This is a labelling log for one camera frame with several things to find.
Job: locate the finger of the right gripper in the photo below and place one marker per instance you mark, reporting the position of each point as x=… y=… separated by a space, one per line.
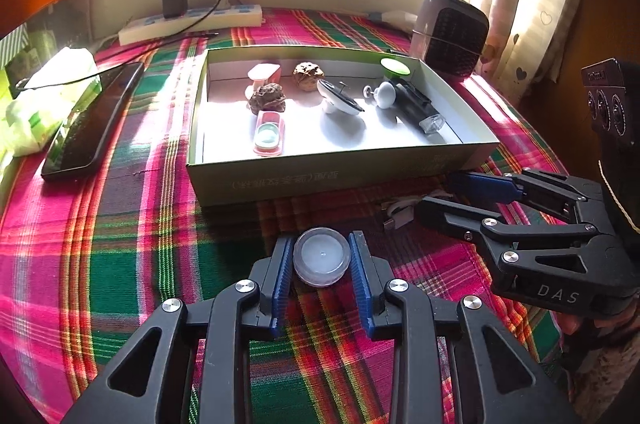
x=576 y=239
x=559 y=196

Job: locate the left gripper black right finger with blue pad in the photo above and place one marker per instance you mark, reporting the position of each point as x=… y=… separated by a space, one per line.
x=494 y=379

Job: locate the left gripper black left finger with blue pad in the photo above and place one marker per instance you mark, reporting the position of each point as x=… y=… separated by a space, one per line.
x=150 y=378

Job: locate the black device with green cap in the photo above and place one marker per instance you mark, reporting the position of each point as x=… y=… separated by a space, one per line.
x=413 y=106

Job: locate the clear round lidded jar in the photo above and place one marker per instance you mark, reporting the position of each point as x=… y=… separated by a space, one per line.
x=321 y=257

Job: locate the white round black-faced gadget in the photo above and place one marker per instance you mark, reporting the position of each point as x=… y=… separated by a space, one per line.
x=335 y=99

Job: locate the pink case with teal insert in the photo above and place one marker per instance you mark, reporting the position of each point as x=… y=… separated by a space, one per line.
x=269 y=133

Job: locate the brown walnut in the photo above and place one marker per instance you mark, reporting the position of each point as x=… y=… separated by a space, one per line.
x=306 y=75
x=267 y=98

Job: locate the pink oblong case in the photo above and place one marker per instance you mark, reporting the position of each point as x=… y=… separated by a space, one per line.
x=260 y=74

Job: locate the small grey black heater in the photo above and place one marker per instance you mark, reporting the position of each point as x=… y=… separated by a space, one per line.
x=449 y=36

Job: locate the white cardboard box tray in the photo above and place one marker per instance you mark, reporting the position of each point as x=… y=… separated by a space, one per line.
x=320 y=152

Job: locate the black smartphone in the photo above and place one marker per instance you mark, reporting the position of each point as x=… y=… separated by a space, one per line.
x=79 y=147

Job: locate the white green tissue pack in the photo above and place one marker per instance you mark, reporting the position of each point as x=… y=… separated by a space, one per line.
x=65 y=85

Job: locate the white power strip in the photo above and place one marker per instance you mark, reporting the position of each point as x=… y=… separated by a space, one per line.
x=195 y=20

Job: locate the black camera box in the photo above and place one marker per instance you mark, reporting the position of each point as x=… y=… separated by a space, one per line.
x=612 y=88

